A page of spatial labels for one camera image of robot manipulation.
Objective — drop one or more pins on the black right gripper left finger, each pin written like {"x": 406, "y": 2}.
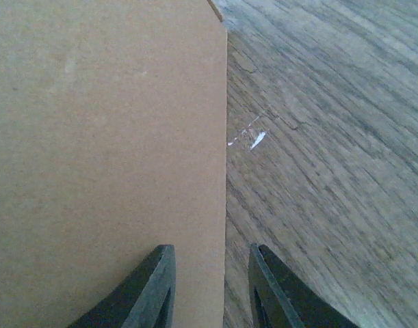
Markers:
{"x": 145, "y": 298}

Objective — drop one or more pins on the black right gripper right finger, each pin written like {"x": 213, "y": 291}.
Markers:
{"x": 279, "y": 298}

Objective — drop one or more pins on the cardboard box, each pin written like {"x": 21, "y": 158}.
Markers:
{"x": 112, "y": 142}

